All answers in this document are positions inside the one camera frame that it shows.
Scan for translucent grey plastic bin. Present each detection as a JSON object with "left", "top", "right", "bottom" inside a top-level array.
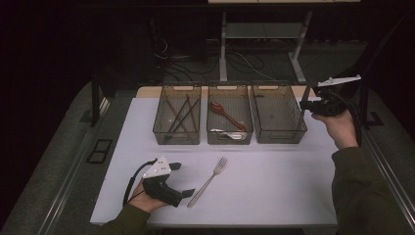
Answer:
[
  {"left": 152, "top": 81, "right": 203, "bottom": 146},
  {"left": 206, "top": 81, "right": 254, "bottom": 146},
  {"left": 250, "top": 80, "right": 308, "bottom": 145}
]

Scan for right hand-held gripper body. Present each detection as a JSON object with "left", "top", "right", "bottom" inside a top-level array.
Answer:
[{"left": 311, "top": 73, "right": 362, "bottom": 118}]

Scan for tangle of floor cables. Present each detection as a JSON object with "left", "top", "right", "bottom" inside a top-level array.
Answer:
[{"left": 151, "top": 19, "right": 278, "bottom": 82}]

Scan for black metal stand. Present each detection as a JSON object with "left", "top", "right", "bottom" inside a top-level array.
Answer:
[
  {"left": 314, "top": 13, "right": 415, "bottom": 130},
  {"left": 79, "top": 74, "right": 114, "bottom": 128}
]

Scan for white table mat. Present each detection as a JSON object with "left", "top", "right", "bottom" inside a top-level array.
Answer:
[{"left": 89, "top": 96, "right": 342, "bottom": 228}]

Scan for aluminium floor rail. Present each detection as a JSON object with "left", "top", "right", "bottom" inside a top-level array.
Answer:
[
  {"left": 358, "top": 126, "right": 415, "bottom": 226},
  {"left": 35, "top": 97, "right": 112, "bottom": 235}
]

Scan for white metal desk frame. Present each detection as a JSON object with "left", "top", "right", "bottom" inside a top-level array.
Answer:
[{"left": 218, "top": 9, "right": 314, "bottom": 85}]

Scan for white ceramic spoon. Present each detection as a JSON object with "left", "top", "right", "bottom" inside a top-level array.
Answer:
[{"left": 209, "top": 127, "right": 249, "bottom": 141}]

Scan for black chopstick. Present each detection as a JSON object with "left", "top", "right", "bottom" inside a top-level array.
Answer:
[
  {"left": 170, "top": 97, "right": 202, "bottom": 135},
  {"left": 168, "top": 96, "right": 191, "bottom": 134}
]

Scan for person's right hand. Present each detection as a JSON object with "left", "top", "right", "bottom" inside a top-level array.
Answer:
[{"left": 311, "top": 109, "right": 360, "bottom": 151}]

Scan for person's left hand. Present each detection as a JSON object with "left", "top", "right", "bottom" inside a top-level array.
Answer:
[{"left": 128, "top": 180, "right": 169, "bottom": 213}]

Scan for brown wooden spoon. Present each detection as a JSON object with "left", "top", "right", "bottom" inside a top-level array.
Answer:
[{"left": 208, "top": 101, "right": 248, "bottom": 132}]

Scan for steel fork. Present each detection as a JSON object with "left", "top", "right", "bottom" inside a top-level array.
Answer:
[{"left": 186, "top": 156, "right": 228, "bottom": 210}]

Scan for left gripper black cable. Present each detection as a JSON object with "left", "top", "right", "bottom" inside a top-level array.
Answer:
[{"left": 122, "top": 159, "right": 160, "bottom": 208}]

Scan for brown wooden chopstick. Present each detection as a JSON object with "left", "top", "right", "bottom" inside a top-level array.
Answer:
[
  {"left": 164, "top": 97, "right": 191, "bottom": 134},
  {"left": 185, "top": 93, "right": 200, "bottom": 132}
]

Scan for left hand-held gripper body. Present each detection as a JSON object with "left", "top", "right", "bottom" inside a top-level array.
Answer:
[{"left": 141, "top": 156, "right": 185, "bottom": 209}]

